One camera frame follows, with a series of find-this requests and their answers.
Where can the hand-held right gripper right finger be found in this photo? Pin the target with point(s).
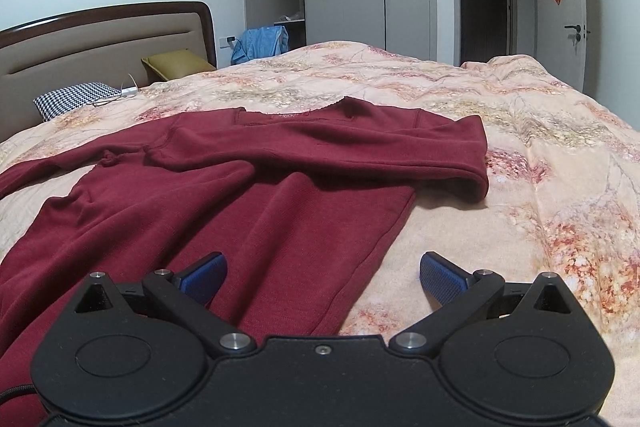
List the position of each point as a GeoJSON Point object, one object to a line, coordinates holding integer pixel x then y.
{"type": "Point", "coordinates": [440, 278]}

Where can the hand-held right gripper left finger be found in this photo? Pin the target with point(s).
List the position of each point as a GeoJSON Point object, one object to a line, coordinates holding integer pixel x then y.
{"type": "Point", "coordinates": [206, 278]}

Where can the dark red sweater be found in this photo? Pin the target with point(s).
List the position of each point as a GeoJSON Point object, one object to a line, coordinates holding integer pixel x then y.
{"type": "Point", "coordinates": [300, 217]}

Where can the floral peach blanket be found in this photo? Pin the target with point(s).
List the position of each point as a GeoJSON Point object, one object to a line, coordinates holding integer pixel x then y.
{"type": "Point", "coordinates": [500, 107]}

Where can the yellow pillow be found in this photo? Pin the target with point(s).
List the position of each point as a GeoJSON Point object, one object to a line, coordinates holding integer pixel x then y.
{"type": "Point", "coordinates": [175, 64]}

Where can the houndstooth pillow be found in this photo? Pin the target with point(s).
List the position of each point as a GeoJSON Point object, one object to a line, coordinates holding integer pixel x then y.
{"type": "Point", "coordinates": [70, 99]}

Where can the blue clothing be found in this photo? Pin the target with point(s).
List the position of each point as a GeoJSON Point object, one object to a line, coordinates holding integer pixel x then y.
{"type": "Point", "coordinates": [260, 42]}

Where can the brown padded headboard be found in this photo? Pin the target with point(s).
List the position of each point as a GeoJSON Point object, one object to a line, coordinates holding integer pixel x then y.
{"type": "Point", "coordinates": [100, 42]}

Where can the white door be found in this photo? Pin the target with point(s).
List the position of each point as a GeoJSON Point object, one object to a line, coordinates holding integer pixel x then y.
{"type": "Point", "coordinates": [560, 47]}

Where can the white wall socket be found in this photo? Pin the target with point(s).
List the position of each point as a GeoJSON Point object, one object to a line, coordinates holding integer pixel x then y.
{"type": "Point", "coordinates": [227, 41]}

